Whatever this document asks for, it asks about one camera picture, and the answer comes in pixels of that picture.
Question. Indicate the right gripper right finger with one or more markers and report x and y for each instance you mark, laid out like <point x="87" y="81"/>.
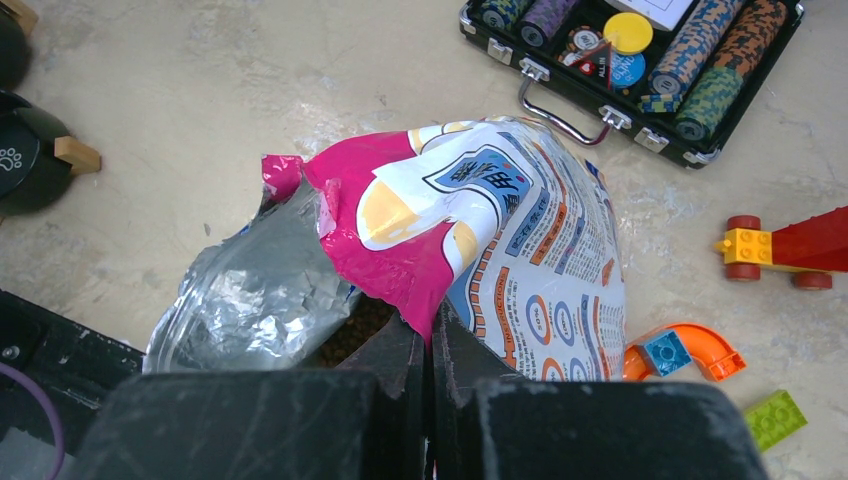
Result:
<point x="493" y="423"/>

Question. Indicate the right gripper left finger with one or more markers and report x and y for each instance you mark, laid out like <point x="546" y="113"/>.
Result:
<point x="360" y="420"/>

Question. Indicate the pet food bag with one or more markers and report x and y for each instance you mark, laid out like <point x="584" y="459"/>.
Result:
<point x="493" y="222"/>

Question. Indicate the black pet bowl paw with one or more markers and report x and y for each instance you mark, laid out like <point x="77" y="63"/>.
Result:
<point x="39" y="157"/>

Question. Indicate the black pet bowl fish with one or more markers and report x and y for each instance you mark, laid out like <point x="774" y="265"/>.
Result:
<point x="18" y="21"/>

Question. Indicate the orange curved toy track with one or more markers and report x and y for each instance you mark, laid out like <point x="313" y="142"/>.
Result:
<point x="667" y="349"/>

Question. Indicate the green toy brick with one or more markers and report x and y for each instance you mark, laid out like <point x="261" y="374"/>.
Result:
<point x="773" y="419"/>

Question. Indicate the red toy block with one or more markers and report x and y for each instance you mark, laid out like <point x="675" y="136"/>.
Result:
<point x="812" y="251"/>

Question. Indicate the blue poker chip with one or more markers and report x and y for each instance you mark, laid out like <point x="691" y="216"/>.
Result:
<point x="626" y="70"/>

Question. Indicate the black poker chip case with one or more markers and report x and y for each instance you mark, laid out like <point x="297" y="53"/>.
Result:
<point x="676" y="77"/>

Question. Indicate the yellow poker chip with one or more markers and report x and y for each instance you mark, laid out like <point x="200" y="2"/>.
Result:
<point x="628" y="33"/>

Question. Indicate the white card deck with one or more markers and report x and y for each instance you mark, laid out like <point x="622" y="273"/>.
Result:
<point x="664" y="15"/>

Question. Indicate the aluminium frame rail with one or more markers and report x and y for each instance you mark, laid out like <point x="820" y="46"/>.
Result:
<point x="76" y="367"/>

